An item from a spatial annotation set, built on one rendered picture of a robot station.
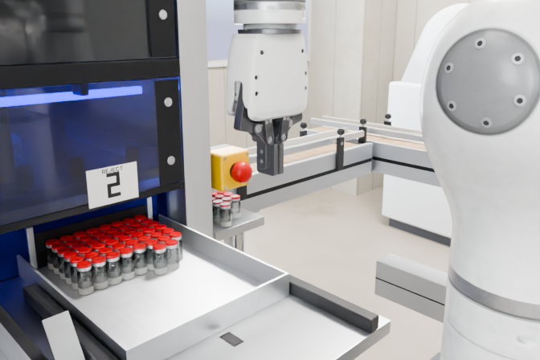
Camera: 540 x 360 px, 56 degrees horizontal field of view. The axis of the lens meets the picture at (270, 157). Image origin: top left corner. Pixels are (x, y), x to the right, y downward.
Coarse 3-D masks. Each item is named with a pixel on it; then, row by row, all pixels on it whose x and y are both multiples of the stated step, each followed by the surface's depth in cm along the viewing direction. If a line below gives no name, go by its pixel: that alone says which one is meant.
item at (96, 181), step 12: (108, 168) 78; (120, 168) 80; (132, 168) 81; (96, 180) 77; (108, 180) 79; (120, 180) 80; (132, 180) 82; (96, 192) 78; (132, 192) 82; (96, 204) 78
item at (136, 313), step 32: (192, 256) 86; (224, 256) 83; (64, 288) 75; (128, 288) 75; (160, 288) 75; (192, 288) 75; (224, 288) 75; (256, 288) 69; (288, 288) 73; (96, 320) 67; (128, 320) 67; (160, 320) 67; (192, 320) 61; (224, 320) 65; (128, 352) 55; (160, 352) 59
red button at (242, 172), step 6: (240, 162) 95; (246, 162) 95; (234, 168) 94; (240, 168) 94; (246, 168) 94; (234, 174) 94; (240, 174) 94; (246, 174) 95; (240, 180) 94; (246, 180) 95
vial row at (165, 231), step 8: (152, 232) 84; (160, 232) 84; (168, 232) 84; (128, 240) 81; (136, 240) 81; (144, 240) 81; (104, 248) 78; (112, 248) 79; (120, 248) 78; (80, 256) 75; (88, 256) 75; (104, 256) 77; (120, 256) 79; (72, 264) 74; (72, 272) 74; (72, 280) 75
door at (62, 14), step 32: (0, 0) 65; (32, 0) 67; (64, 0) 70; (96, 0) 74; (128, 0) 77; (0, 32) 65; (32, 32) 68; (64, 32) 71; (96, 32) 74; (128, 32) 78; (0, 64) 66
